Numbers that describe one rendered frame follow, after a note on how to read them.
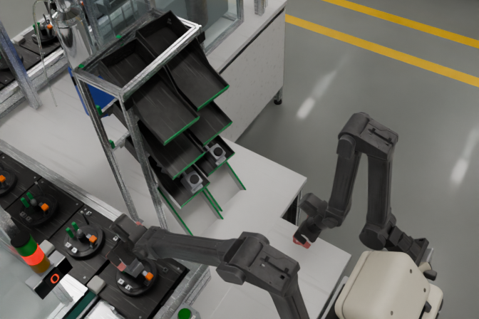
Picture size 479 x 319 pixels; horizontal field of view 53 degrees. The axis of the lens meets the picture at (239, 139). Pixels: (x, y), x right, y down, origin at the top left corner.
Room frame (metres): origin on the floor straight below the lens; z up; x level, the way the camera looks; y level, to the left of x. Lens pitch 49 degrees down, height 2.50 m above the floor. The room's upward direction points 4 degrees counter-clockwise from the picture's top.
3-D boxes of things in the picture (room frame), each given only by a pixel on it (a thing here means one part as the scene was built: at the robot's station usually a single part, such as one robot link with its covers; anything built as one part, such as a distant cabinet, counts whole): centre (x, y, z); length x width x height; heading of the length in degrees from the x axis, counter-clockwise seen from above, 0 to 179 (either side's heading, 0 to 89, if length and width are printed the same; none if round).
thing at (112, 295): (0.73, 0.38, 0.96); 0.24 x 0.24 x 0.02; 53
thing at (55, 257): (0.65, 0.59, 1.29); 0.12 x 0.05 x 0.25; 143
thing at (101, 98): (1.69, 0.67, 0.99); 0.16 x 0.16 x 0.27
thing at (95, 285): (0.71, 0.52, 0.97); 0.05 x 0.05 x 0.04; 53
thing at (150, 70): (1.10, 0.27, 1.26); 0.36 x 0.21 x 0.80; 143
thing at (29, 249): (0.65, 0.59, 1.38); 0.05 x 0.05 x 0.05
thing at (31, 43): (2.15, 1.00, 1.01); 0.24 x 0.24 x 0.13; 53
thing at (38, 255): (0.65, 0.59, 1.33); 0.05 x 0.05 x 0.05
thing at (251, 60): (2.26, 0.26, 0.43); 1.11 x 0.68 x 0.86; 143
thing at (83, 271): (0.88, 0.59, 1.01); 0.24 x 0.24 x 0.13; 53
